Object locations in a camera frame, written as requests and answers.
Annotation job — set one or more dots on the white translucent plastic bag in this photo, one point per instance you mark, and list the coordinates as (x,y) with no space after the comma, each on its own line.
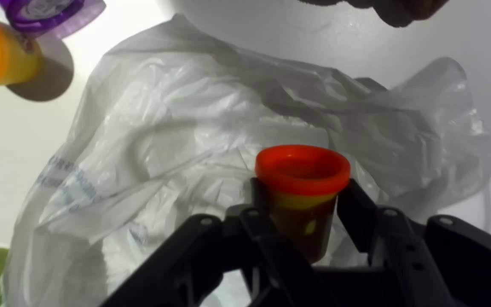
(170,142)

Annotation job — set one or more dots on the purple plastic jar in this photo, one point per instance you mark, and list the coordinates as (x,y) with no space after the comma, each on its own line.
(46,14)

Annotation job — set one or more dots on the orange lid Play-Doh can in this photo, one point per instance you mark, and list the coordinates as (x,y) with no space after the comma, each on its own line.
(301,193)

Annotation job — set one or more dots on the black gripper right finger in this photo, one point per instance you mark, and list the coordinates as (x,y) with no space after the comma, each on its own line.
(426,256)

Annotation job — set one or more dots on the yellow lid Play-Doh can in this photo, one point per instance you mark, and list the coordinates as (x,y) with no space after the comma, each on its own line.
(12,57)

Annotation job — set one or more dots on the brown plush moose toy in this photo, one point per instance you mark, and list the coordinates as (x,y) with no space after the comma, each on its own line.
(392,9)

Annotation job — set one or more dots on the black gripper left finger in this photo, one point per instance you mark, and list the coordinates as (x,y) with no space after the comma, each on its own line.
(228,256)

